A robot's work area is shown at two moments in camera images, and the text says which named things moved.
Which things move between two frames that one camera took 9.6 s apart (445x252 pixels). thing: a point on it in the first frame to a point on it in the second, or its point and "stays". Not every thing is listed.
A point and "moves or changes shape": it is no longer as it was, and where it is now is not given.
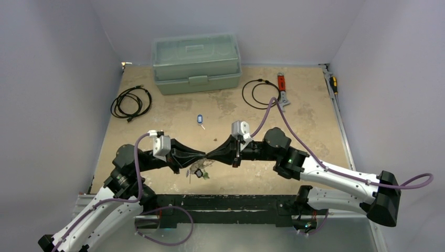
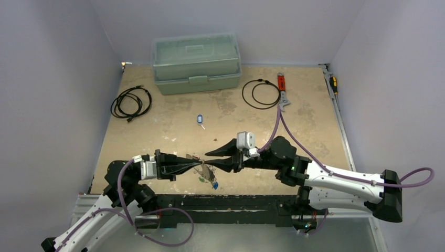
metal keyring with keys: x=198 y=169 moves or changes shape
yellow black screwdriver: x=333 y=82 stays
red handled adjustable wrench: x=283 y=99 stays
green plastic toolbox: x=196 y=63 stays
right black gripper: x=237 y=151 to x=238 y=158
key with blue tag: x=200 y=120 stays
